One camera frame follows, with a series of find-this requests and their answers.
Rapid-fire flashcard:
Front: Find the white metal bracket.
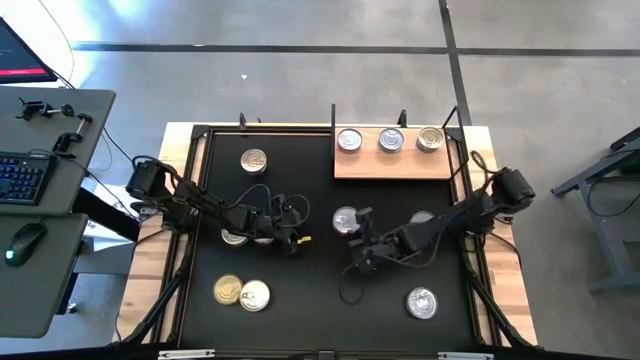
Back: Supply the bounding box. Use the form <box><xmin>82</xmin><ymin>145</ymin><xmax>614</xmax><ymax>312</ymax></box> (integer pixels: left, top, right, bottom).
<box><xmin>157</xmin><ymin>348</ymin><xmax>216</xmax><ymax>360</ymax></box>
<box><xmin>437</xmin><ymin>351</ymin><xmax>495</xmax><ymax>360</ymax></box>

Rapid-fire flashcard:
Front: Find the backlit black keyboard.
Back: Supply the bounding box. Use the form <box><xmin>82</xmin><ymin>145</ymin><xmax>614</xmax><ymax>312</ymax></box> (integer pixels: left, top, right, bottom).
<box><xmin>0</xmin><ymin>151</ymin><xmax>58</xmax><ymax>207</ymax></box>

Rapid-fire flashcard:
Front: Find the black desk clamp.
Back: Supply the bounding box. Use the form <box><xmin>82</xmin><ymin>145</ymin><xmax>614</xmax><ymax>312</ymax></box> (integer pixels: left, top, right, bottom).
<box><xmin>52</xmin><ymin>113</ymin><xmax>95</xmax><ymax>154</ymax></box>
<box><xmin>17</xmin><ymin>97</ymin><xmax>76</xmax><ymax>122</ymax></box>

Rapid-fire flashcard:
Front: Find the black computer monitor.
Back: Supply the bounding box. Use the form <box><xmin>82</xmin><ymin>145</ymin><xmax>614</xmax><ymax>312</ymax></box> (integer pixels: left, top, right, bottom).
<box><xmin>0</xmin><ymin>16</ymin><xmax>59</xmax><ymax>85</ymax></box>

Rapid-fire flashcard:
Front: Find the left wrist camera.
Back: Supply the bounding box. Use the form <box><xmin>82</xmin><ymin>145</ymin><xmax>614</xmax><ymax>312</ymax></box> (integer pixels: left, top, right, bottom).
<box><xmin>272</xmin><ymin>195</ymin><xmax>304</xmax><ymax>224</ymax></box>

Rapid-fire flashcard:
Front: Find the red white blue label can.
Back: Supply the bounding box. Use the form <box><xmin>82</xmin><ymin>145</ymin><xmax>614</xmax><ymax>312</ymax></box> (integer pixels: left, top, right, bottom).
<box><xmin>238</xmin><ymin>279</ymin><xmax>272</xmax><ymax>313</ymax></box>
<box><xmin>415</xmin><ymin>125</ymin><xmax>445</xmax><ymax>153</ymax></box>
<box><xmin>239</xmin><ymin>147</ymin><xmax>269</xmax><ymax>177</ymax></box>

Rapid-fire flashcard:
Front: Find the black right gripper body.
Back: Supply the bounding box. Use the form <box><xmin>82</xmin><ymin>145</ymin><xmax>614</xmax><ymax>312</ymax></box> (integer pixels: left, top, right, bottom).
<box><xmin>348</xmin><ymin>232</ymin><xmax>404</xmax><ymax>275</ymax></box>

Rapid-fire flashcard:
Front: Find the black metal rig frame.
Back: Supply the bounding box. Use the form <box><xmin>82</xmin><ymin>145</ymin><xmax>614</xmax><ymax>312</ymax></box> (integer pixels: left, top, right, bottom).
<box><xmin>113</xmin><ymin>110</ymin><xmax>540</xmax><ymax>360</ymax></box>

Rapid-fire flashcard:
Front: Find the white sheet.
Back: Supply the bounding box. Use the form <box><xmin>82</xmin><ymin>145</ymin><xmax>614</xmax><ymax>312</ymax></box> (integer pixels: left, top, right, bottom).
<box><xmin>79</xmin><ymin>175</ymin><xmax>144</xmax><ymax>252</ymax></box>

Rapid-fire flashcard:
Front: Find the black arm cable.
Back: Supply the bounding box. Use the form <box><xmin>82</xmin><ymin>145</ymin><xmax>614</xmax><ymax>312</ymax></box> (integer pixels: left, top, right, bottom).
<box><xmin>219</xmin><ymin>183</ymin><xmax>312</xmax><ymax>231</ymax></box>

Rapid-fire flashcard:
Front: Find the black computer mouse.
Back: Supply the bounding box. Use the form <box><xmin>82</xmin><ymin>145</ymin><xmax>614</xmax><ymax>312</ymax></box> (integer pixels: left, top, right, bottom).
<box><xmin>3</xmin><ymin>222</ymin><xmax>49</xmax><ymax>269</ymax></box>

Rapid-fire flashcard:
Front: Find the black floor cable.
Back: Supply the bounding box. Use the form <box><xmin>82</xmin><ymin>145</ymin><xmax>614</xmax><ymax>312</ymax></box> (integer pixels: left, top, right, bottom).
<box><xmin>102</xmin><ymin>127</ymin><xmax>136</xmax><ymax>164</ymax></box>

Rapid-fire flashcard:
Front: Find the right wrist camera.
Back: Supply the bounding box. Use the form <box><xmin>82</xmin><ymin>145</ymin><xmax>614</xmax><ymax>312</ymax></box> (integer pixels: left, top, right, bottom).
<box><xmin>355</xmin><ymin>206</ymin><xmax>375</xmax><ymax>242</ymax></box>

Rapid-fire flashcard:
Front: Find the black table mat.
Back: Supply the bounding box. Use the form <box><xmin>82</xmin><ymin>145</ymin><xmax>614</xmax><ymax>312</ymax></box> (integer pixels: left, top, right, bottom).
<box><xmin>178</xmin><ymin>130</ymin><xmax>477</xmax><ymax>351</ymax></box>

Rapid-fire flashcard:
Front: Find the black metal shelf frame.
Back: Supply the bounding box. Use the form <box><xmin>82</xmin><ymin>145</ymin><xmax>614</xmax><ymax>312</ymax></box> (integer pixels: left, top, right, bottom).
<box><xmin>329</xmin><ymin>103</ymin><xmax>460</xmax><ymax>181</ymax></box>

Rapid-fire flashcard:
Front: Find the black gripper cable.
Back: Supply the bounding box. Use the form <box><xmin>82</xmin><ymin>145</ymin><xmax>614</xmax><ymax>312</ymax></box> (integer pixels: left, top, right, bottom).
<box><xmin>337</xmin><ymin>259</ymin><xmax>367</xmax><ymax>306</ymax></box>

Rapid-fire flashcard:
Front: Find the black desk leg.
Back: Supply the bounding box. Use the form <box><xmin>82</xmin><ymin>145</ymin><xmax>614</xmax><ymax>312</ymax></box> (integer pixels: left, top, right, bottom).
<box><xmin>72</xmin><ymin>187</ymin><xmax>143</xmax><ymax>243</ymax></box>

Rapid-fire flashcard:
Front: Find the grey desk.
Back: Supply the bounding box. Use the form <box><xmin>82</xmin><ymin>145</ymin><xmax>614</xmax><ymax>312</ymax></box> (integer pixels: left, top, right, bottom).
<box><xmin>0</xmin><ymin>85</ymin><xmax>118</xmax><ymax>340</ymax></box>

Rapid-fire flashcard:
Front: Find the blue label can gold lid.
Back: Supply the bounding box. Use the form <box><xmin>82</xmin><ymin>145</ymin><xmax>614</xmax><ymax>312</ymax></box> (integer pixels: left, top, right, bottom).
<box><xmin>212</xmin><ymin>273</ymin><xmax>245</xmax><ymax>306</ymax></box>
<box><xmin>220</xmin><ymin>228</ymin><xmax>250</xmax><ymax>248</ymax></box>

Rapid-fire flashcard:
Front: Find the dark metal stand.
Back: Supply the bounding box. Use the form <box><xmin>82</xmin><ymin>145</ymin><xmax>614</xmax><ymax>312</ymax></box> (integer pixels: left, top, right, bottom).
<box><xmin>550</xmin><ymin>125</ymin><xmax>640</xmax><ymax>294</ymax></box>

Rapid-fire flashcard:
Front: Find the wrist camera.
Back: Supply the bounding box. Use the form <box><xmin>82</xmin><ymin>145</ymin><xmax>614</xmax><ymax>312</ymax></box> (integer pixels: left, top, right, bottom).
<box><xmin>272</xmin><ymin>195</ymin><xmax>304</xmax><ymax>224</ymax></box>
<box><xmin>355</xmin><ymin>206</ymin><xmax>375</xmax><ymax>242</ymax></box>

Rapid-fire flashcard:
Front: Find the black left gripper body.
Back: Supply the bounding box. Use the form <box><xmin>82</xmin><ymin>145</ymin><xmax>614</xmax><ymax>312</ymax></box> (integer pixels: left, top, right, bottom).
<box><xmin>259</xmin><ymin>199</ymin><xmax>307</xmax><ymax>254</ymax></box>

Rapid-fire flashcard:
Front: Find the wooden shelf board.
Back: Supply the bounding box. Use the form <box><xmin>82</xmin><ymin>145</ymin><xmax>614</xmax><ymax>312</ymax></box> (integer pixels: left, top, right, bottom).
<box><xmin>333</xmin><ymin>126</ymin><xmax>453</xmax><ymax>180</ymax></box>

